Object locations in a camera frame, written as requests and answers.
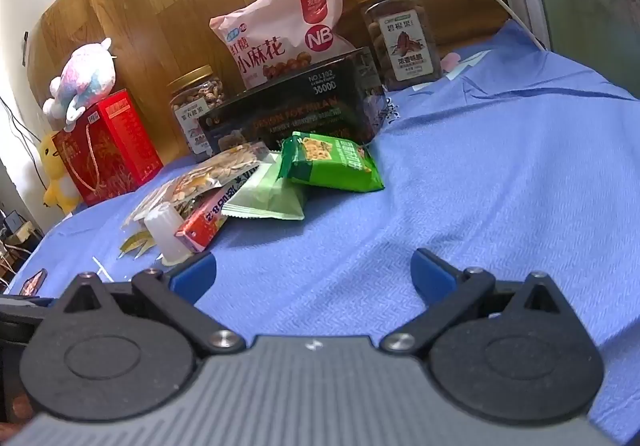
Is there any cashew jar with gold lid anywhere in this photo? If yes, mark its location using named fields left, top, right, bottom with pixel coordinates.
left=166, top=64, right=228, bottom=164

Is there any dark green cracker packet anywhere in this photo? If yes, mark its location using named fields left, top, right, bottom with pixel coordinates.
left=277, top=136, right=385, bottom=191

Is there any red gift box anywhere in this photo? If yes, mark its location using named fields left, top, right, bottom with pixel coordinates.
left=51, top=90, right=165, bottom=207

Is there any dark tin box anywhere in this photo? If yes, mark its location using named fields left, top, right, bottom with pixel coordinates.
left=197, top=47, right=388, bottom=157

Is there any small white plastic bottle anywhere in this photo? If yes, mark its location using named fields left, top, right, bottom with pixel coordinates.
left=144, top=204, right=193, bottom=263

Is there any blue printed blanket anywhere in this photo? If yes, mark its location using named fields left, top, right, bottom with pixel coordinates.
left=0, top=20, right=640, bottom=442

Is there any light green snack packet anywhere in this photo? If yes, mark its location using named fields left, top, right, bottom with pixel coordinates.
left=220, top=163, right=306, bottom=221

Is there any pink plush toy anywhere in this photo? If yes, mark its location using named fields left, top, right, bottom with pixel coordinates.
left=42, top=36, right=117, bottom=133

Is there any yellow plush duck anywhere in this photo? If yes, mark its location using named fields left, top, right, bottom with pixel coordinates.
left=39, top=130, right=83, bottom=215

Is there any smartphone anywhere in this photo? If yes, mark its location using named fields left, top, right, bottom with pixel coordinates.
left=20, top=268, right=48, bottom=299

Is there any pink snack bag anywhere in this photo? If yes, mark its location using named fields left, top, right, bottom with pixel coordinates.
left=209, top=0, right=358, bottom=91

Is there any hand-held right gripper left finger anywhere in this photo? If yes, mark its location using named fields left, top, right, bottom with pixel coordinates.
left=50, top=251, right=247, bottom=358

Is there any gold striped snack packet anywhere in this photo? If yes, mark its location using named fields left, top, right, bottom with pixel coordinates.
left=117, top=230, right=157, bottom=260

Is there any clear bag of seeds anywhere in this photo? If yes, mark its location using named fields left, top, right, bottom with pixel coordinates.
left=121, top=142, right=273, bottom=229

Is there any small red snack box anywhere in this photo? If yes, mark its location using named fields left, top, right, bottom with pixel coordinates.
left=175, top=188, right=241, bottom=254

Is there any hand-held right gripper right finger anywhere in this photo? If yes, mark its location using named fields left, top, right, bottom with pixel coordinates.
left=380, top=248, right=586, bottom=356

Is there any pecan jar with gold lid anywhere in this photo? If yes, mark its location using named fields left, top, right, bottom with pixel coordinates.
left=354, top=0, right=443, bottom=91

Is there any frosted glass sliding door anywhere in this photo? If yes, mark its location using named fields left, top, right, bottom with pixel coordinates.
left=487, top=0, right=640, bottom=101

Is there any black wall cable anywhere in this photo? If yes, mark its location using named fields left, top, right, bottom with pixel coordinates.
left=0, top=96, right=48, bottom=187

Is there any wooden board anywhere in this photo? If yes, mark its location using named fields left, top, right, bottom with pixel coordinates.
left=29, top=0, right=291, bottom=161

